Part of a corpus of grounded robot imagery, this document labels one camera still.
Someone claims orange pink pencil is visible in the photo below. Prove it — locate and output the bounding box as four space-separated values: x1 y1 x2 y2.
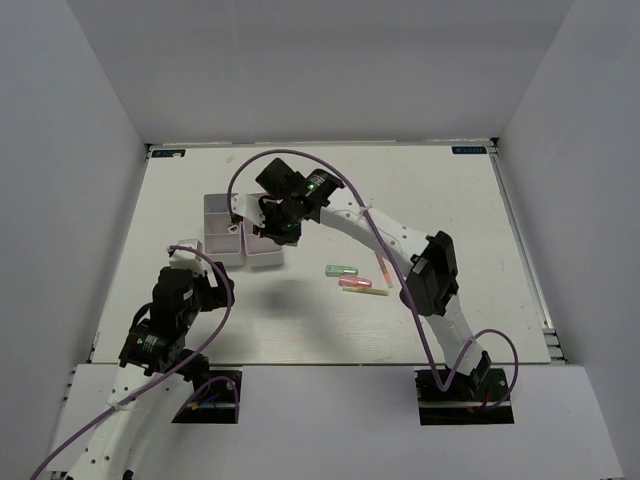
376 254 393 289

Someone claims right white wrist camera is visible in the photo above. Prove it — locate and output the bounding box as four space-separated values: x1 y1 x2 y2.
230 194 264 228

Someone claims blue table label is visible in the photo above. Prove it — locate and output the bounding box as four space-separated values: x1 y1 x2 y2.
151 149 186 158
451 145 487 155

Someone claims right white organizer bin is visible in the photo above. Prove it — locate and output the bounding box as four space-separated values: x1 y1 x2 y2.
243 193 285 270

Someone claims left blue table label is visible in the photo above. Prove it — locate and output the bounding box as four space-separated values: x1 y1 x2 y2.
151 149 186 158

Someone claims right blue table label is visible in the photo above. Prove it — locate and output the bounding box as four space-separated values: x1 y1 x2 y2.
451 145 487 155

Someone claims left white organizer bin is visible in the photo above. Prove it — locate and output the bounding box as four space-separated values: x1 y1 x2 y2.
203 193 245 268

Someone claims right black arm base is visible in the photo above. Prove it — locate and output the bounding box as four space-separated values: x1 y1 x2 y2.
414 368 515 426

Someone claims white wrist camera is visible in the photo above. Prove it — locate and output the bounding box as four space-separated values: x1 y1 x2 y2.
167 239 206 276
230 194 264 228

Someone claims pink correction tape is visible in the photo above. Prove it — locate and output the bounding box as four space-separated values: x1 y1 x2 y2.
338 275 372 288

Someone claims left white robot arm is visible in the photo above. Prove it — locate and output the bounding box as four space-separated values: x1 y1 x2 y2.
66 249 235 479

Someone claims yellow flat stick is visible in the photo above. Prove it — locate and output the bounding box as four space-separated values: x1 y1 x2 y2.
342 286 390 297

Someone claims white organizer bin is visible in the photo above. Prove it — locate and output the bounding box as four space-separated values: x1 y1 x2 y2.
203 193 245 268
243 193 285 270

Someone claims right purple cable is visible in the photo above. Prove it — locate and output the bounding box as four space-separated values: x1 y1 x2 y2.
226 149 519 412

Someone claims green correction tape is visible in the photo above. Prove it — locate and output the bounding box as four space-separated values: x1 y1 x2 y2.
325 265 358 277

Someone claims purple cable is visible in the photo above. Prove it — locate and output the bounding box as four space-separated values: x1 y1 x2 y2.
226 149 519 412
28 243 236 480

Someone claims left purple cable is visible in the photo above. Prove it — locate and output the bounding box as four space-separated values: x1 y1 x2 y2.
28 243 236 480

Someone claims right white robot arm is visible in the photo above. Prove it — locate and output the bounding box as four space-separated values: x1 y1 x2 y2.
254 158 491 399

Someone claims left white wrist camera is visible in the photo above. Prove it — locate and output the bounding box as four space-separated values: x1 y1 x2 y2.
167 239 206 276

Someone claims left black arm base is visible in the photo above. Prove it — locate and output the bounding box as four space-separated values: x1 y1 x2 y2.
173 367 243 425

